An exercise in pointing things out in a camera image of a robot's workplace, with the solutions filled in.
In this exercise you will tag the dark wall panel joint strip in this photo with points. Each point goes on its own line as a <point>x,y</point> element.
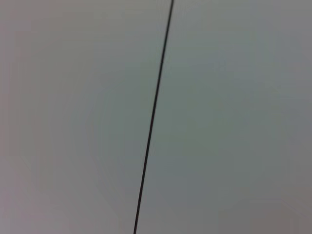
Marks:
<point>151,124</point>

